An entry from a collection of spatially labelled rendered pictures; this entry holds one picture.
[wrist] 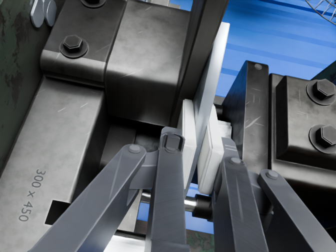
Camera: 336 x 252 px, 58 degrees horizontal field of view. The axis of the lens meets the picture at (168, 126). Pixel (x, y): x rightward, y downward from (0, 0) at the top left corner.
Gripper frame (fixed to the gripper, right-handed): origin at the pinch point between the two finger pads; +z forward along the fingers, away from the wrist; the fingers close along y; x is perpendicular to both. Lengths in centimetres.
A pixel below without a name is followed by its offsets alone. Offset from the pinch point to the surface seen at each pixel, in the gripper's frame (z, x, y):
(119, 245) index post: -0.6, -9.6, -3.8
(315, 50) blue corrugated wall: 201, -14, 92
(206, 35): -0.1, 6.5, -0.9
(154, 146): 14.8, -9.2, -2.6
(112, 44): 9.4, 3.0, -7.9
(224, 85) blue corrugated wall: 165, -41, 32
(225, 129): 20.8, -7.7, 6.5
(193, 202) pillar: 18.5, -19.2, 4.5
